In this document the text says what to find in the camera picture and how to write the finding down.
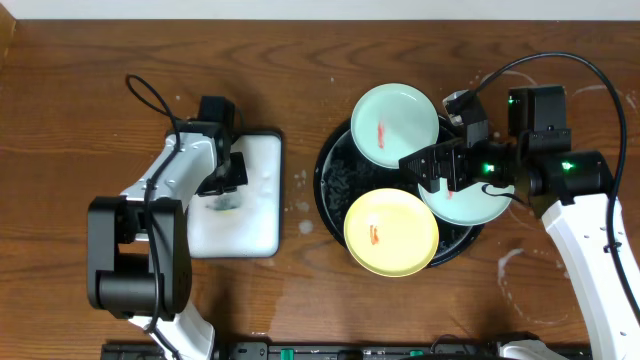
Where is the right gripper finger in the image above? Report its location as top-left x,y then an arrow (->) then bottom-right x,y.
399,145 -> 439,175
419,169 -> 449,194

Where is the mint plate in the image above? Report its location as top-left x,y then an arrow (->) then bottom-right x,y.
350,83 -> 439,169
418,179 -> 515,226

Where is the yellow plate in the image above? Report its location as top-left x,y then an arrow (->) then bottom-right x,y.
343,188 -> 439,277

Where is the green scrubbing sponge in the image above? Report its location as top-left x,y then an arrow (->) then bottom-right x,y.
207,193 -> 242,211

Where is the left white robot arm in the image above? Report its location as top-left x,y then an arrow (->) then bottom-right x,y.
87,96 -> 248,359

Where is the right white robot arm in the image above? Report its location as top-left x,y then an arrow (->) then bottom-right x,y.
399,85 -> 639,359

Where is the rectangular black foam tray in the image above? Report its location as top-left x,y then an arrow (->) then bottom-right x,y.
187,132 -> 283,259

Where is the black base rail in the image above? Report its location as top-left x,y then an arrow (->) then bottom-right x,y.
99,339 -> 591,360

